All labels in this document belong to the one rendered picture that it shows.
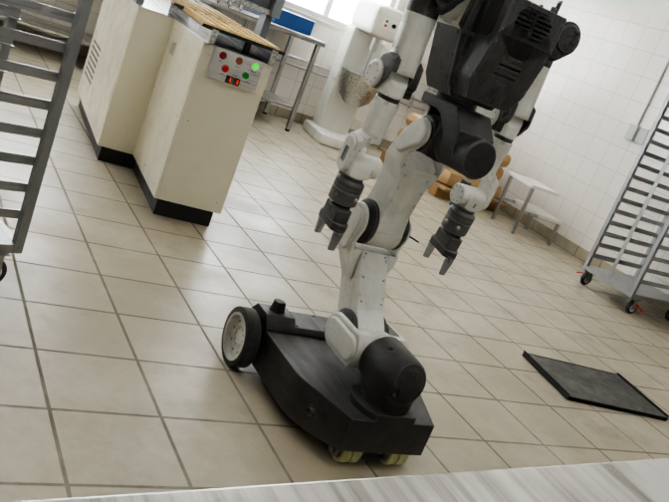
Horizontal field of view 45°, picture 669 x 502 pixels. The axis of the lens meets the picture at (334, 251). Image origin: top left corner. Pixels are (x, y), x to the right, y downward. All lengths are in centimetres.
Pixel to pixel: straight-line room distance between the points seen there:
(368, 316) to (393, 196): 38
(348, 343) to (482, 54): 91
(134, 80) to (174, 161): 73
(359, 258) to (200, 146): 149
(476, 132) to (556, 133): 557
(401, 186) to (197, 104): 155
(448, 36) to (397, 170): 42
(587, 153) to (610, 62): 83
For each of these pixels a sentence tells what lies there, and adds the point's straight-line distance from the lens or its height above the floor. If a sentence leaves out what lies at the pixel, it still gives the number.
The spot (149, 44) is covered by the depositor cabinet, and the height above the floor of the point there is 67.
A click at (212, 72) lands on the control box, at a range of 371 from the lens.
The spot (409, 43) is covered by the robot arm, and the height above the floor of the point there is 116.
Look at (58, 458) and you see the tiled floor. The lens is 203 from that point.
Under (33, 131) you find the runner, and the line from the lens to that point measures 261.
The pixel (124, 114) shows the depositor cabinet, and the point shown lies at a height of 29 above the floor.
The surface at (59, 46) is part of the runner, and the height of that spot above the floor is 78.
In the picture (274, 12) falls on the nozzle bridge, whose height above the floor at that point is 104.
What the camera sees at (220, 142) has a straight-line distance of 382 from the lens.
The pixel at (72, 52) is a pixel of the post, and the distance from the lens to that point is 255.
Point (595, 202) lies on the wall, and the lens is 731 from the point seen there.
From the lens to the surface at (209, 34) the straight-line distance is 370.
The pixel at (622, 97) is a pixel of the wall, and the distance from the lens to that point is 744.
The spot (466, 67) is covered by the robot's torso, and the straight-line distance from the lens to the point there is 224.
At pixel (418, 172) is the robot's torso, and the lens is 243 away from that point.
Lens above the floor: 116
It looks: 15 degrees down
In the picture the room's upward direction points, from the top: 22 degrees clockwise
